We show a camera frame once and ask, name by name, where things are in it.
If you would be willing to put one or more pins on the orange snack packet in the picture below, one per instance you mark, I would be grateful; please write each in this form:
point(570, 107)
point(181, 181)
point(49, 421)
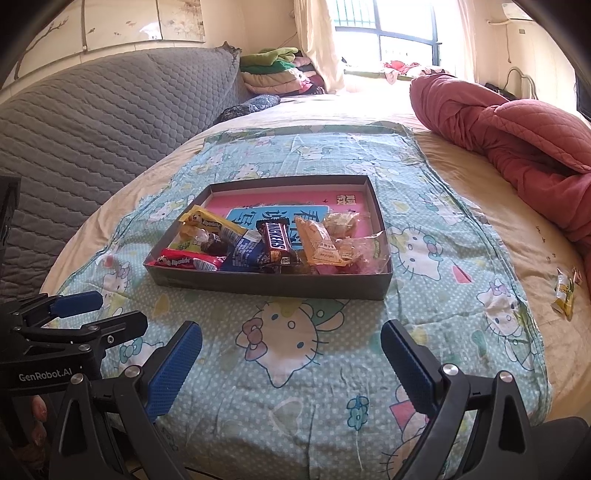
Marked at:
point(318, 246)

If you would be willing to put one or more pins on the dark patterned cloth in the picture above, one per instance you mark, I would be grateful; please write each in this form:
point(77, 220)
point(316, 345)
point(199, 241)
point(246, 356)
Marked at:
point(254, 105)

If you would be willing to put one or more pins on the yellow green candy on sheet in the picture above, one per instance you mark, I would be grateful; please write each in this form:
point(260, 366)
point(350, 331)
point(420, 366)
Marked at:
point(564, 291)

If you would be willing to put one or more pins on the beige bed sheet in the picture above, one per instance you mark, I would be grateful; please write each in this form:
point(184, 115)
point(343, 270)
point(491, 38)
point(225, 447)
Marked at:
point(537, 247)

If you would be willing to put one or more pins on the black wall television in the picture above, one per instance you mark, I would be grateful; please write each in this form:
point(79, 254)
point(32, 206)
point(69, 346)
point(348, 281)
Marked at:
point(583, 99)

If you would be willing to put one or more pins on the white air conditioner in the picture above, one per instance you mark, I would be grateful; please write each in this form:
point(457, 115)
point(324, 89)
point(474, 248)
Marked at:
point(513, 12)

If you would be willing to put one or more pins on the shallow grey cardboard tray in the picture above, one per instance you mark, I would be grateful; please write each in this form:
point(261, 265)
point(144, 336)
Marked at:
point(338, 286)

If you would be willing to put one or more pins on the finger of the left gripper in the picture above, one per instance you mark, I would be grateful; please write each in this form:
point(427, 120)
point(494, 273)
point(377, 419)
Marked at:
point(40, 309)
point(32, 337)

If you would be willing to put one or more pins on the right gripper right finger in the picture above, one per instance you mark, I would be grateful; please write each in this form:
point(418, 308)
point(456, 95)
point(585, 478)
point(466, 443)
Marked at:
point(415, 366)

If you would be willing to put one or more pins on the clothes on window sill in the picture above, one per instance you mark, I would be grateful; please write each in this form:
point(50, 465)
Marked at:
point(398, 70)

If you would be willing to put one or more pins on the pink and blue book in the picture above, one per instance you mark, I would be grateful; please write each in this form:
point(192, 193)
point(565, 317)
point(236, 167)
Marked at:
point(312, 202)

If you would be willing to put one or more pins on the small dark chocolate packet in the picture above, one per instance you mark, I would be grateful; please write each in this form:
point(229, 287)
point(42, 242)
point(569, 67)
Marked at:
point(214, 246)

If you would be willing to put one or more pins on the red candy bar wrapper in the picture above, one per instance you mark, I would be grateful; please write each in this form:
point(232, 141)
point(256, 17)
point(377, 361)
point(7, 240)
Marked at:
point(187, 260)

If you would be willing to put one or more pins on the yellow candy bar wrapper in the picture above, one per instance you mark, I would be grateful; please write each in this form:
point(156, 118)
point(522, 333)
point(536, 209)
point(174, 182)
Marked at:
point(199, 217)

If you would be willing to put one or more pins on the person's left hand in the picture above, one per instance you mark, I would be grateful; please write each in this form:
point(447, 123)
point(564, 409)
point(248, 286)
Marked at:
point(39, 411)

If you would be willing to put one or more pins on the brown Snickers bar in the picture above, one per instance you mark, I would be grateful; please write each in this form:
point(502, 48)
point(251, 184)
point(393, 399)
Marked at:
point(278, 246)

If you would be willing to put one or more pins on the grey quilted headboard cover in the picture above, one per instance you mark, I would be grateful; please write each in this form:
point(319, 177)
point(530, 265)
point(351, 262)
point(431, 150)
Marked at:
point(77, 137)

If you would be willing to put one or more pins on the blue snack packet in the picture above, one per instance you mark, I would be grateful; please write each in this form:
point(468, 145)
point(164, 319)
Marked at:
point(248, 255)

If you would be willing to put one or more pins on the Hello Kitty blue blanket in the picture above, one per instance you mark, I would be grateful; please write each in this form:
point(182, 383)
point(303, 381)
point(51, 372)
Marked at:
point(299, 388)

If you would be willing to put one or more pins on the stack of folded clothes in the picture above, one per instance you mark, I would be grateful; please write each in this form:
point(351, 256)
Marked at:
point(283, 72)

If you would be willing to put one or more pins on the cream curtain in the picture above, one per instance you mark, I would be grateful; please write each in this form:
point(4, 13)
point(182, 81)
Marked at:
point(316, 35)

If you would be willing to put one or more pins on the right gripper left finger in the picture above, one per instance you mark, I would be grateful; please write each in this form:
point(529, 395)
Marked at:
point(165, 371)

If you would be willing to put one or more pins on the red quilted duvet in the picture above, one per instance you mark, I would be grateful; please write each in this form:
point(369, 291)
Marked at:
point(542, 151)

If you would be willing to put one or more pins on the round pastry clear wrapper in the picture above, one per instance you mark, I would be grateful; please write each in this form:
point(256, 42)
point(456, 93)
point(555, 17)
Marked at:
point(341, 225)

